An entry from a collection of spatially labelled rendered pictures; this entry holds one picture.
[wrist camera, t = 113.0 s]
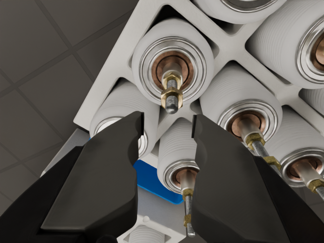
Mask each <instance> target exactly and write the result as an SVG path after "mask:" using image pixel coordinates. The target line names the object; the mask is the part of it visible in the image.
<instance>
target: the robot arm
mask: <svg viewBox="0 0 324 243"><path fill-rule="evenodd" d="M144 120H145V115H144V112H141V111H134V112H132V113H130V114H129V115H127V116H125V117H123V118H122V119H120V120H118V121H116V122H114V123H113V124H111V125H109V126H107V127H106V128H104V129H103V130H101V131H100V132H98V133H97V134H96V135H94V136H93V137H92V138H91V139H90V140H89V141H87V142H86V143H85V144H84V145H83V146H75V147H74V148H73V149H72V150H71V151H70V152H69V153H67V154H66V155H65V156H64V157H63V158H62V159H61V160H59V161H58V162H57V163H56V164H55V165H54V166H53V167H52V168H50V169H49V170H48V171H47V172H46V173H45V174H44V175H42V176H41V177H40V178H39V179H38V180H37V181H36V182H35V183H33V184H32V185H31V186H30V187H29V188H28V189H27V190H26V191H24V192H23V193H22V194H21V195H20V196H19V197H18V198H17V199H16V200H15V201H14V202H13V203H12V204H11V205H10V206H9V207H8V209H7V210H6V211H5V212H4V213H3V214H2V215H1V216H0V243H118V241H117V238H118V237H119V236H121V235H122V234H124V233H125V232H126V231H128V230H129V229H131V228H132V227H133V226H134V225H135V224H136V221H137V209H138V190H137V172H136V169H135V168H134V167H133V165H134V163H135V162H136V161H137V160H138V158H139V152H138V140H139V139H140V138H141V136H142V135H144ZM191 138H194V140H195V142H196V143H197V148H196V154H195V163H196V164H197V166H198V167H199V169H200V171H199V172H198V173H197V175H196V179H195V185H194V191H193V196H192V202H191V226H192V228H193V230H194V231H195V232H196V233H197V234H198V235H200V236H201V237H202V238H203V239H204V240H205V241H206V242H208V243H324V223H323V222H322V221H321V220H320V218H319V217H318V216H317V215H316V214H315V213H314V211H313V210H312V209H311V208H310V207H309V206H308V205H307V204H306V203H305V202H304V201H303V200H302V199H301V198H300V197H299V196H298V194H297V193H296V192H295V191H294V190H293V189H292V188H291V187H290V186H289V185H288V184H287V183H286V182H285V181H284V180H283V179H282V178H281V177H280V176H279V175H278V174H277V172H276V171H275V170H274V169H273V168H272V167H271V166H270V165H269V164H268V163H267V162H266V161H265V160H264V159H263V158H262V157H261V156H254V155H253V154H252V153H251V152H250V151H249V149H248V148H247V147H246V146H245V145H244V144H243V143H242V142H241V141H240V140H238V139H237V138H236V137H235V136H233V135H232V134H231V133H229V132H228V131H227V130H225V129H224V128H222V127H221V126H219V125H218V124H216V123H215V122H213V121H212V120H211V119H209V118H208V117H206V116H204V115H203V114H197V115H193V118H192V133H191Z"/></svg>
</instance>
